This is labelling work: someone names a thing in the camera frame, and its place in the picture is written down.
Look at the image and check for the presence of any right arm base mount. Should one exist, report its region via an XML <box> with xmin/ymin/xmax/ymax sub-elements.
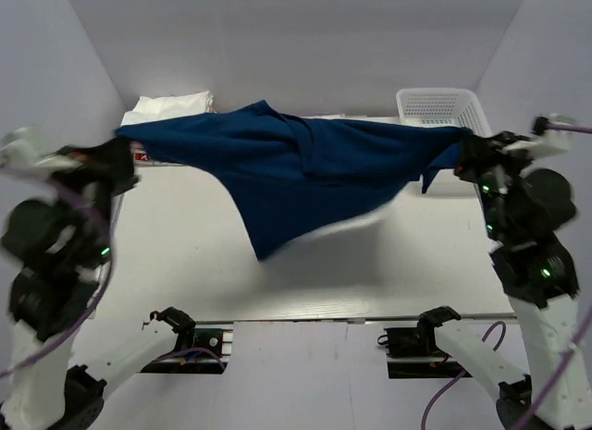
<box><xmin>376</xmin><ymin>306</ymin><xmax>470</xmax><ymax>379</ymax></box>

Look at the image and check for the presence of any white plastic mesh basket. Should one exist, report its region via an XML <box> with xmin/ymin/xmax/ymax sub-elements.
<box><xmin>396</xmin><ymin>88</ymin><xmax>492</xmax><ymax>138</ymax></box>

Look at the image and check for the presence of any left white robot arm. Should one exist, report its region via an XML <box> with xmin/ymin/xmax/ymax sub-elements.
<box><xmin>1</xmin><ymin>137</ymin><xmax>139</xmax><ymax>429</ymax></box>

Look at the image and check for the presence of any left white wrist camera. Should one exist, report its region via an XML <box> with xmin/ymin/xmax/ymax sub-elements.
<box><xmin>1</xmin><ymin>127</ymin><xmax>82</xmax><ymax>177</ymax></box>

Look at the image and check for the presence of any blue polo t-shirt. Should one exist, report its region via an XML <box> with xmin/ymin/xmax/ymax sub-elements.
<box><xmin>116</xmin><ymin>101</ymin><xmax>467</xmax><ymax>260</ymax></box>

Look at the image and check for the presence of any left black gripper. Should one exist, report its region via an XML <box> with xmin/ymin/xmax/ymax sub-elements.
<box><xmin>47</xmin><ymin>129</ymin><xmax>142</xmax><ymax>262</ymax></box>

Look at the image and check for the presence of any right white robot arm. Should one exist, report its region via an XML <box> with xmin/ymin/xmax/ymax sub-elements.
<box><xmin>454</xmin><ymin>131</ymin><xmax>591</xmax><ymax>429</ymax></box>

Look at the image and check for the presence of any red white folded t-shirt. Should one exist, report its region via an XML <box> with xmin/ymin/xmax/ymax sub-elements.
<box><xmin>130</xmin><ymin>141</ymin><xmax>159</xmax><ymax>166</ymax></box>

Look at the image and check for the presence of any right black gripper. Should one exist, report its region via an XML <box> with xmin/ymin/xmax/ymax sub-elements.
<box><xmin>451</xmin><ymin>129</ymin><xmax>537</xmax><ymax>239</ymax></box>

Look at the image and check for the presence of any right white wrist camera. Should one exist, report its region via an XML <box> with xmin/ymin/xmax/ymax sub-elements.
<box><xmin>501</xmin><ymin>114</ymin><xmax>575</xmax><ymax>161</ymax></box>

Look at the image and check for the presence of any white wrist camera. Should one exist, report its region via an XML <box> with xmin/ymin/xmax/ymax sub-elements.
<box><xmin>1</xmin><ymin>127</ymin><xmax>82</xmax><ymax>177</ymax></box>
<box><xmin>501</xmin><ymin>114</ymin><xmax>575</xmax><ymax>161</ymax></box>

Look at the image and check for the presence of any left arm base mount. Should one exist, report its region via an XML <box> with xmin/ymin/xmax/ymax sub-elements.
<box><xmin>142</xmin><ymin>307</ymin><xmax>231</xmax><ymax>375</ymax></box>

